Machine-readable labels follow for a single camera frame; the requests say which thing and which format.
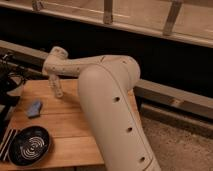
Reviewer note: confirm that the black and white striped rack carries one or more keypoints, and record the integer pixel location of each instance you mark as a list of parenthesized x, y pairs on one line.
[(4, 146)]

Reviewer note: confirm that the metal bracket centre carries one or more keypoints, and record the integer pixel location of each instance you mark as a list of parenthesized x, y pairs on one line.
[(108, 12)]

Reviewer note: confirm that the metal bracket left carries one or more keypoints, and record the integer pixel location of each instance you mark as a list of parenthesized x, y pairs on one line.
[(37, 5)]

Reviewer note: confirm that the metal bracket right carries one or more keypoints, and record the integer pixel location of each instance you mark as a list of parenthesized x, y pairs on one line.
[(172, 17)]

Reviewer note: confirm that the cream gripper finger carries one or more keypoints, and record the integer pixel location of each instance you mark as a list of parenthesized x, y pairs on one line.
[(55, 86)]

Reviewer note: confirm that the black round pan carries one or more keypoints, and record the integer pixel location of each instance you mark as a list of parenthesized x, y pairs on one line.
[(29, 146)]

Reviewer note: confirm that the blue folded cloth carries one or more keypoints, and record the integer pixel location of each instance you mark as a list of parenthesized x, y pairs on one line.
[(34, 109)]

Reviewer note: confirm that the metal bracket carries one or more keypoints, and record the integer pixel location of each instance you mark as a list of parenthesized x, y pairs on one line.
[(172, 17), (37, 5), (108, 12)]

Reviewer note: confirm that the wooden cutting board table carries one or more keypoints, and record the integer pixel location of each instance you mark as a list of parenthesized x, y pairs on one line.
[(71, 141)]

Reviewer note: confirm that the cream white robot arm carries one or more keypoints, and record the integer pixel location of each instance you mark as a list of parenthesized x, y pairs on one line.
[(103, 85)]

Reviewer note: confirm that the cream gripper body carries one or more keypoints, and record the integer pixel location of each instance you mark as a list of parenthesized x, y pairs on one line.
[(50, 70)]

